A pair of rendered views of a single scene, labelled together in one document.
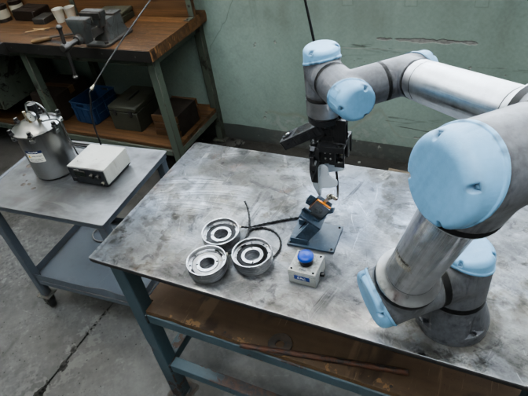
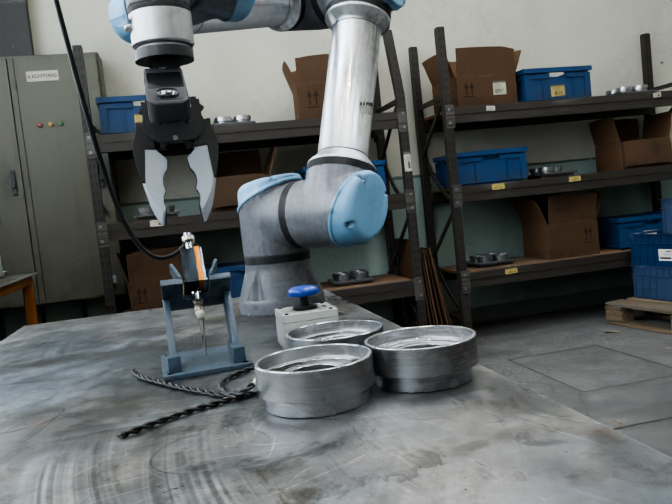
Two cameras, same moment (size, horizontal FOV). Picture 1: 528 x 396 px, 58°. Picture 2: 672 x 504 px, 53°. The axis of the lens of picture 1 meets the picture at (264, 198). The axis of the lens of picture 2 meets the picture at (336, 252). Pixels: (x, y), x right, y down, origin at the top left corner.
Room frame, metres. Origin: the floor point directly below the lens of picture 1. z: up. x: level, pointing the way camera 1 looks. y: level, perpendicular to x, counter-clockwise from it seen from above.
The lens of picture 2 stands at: (1.34, 0.59, 0.97)
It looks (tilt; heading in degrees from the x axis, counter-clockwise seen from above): 4 degrees down; 227
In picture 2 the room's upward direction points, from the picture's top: 6 degrees counter-clockwise
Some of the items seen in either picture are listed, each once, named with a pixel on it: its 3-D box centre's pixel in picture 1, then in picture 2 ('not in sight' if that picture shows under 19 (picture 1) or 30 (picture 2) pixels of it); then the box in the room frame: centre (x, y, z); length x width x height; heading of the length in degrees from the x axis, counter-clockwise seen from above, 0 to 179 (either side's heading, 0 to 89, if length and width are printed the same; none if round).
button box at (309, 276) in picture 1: (309, 269); (306, 323); (0.78, -0.08, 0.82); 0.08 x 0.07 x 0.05; 59
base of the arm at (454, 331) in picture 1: (453, 302); (279, 280); (0.60, -0.36, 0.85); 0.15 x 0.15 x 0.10
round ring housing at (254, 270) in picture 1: (252, 257); (336, 347); (0.86, 0.05, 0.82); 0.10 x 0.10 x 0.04
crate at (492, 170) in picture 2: not in sight; (480, 168); (-2.58, -2.11, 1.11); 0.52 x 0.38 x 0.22; 149
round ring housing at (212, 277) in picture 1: (207, 265); (421, 357); (0.86, 0.17, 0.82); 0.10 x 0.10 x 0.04
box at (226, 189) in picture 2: not in sight; (236, 179); (-1.15, -2.93, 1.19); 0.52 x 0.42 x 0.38; 149
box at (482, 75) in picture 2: not in sight; (472, 82); (-2.57, -2.10, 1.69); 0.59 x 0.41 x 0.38; 154
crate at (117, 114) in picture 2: not in sight; (144, 118); (-0.73, -3.20, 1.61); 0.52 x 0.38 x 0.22; 152
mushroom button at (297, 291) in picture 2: (306, 261); (304, 304); (0.79, -0.07, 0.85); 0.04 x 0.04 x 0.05
